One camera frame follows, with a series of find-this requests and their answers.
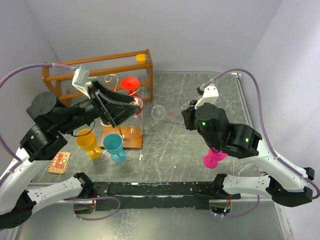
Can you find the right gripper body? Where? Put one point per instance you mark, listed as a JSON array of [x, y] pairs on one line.
[[190, 122]]

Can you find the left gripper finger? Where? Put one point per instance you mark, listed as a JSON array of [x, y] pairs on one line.
[[116, 114], [111, 96]]

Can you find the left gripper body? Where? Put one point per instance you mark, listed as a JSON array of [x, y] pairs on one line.
[[97, 100]]

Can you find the red plastic wine glass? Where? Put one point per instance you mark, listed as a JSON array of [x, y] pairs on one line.
[[132, 85]]

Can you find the clear flute glass one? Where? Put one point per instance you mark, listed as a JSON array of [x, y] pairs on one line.
[[136, 127]]

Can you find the clear flute glass three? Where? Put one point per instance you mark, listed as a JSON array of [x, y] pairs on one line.
[[174, 114]]

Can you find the clear flute glass two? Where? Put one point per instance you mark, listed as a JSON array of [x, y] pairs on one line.
[[138, 102]]

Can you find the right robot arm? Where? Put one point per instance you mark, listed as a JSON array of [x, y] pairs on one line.
[[285, 183]]

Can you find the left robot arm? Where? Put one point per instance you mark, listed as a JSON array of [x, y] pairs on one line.
[[52, 121]]

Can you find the blue plastic wine glass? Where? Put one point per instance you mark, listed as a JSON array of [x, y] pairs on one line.
[[114, 145]]

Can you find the yellow plastic wine glass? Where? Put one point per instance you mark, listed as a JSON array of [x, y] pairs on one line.
[[86, 140]]

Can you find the orange wooden shelf rack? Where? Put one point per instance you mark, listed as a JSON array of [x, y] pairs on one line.
[[59, 81]]

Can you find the pink plastic wine glass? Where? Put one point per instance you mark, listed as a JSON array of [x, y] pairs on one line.
[[212, 159]]

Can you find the yellow block on shelf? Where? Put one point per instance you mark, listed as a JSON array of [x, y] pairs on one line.
[[141, 58]]

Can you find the gold wire wine glass rack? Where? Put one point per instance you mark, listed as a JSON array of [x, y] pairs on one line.
[[124, 129]]

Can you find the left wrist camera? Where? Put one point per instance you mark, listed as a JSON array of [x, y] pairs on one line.
[[80, 79]]

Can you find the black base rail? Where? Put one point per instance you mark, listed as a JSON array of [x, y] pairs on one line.
[[159, 195]]

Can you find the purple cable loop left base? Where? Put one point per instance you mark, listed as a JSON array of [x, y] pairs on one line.
[[91, 204]]

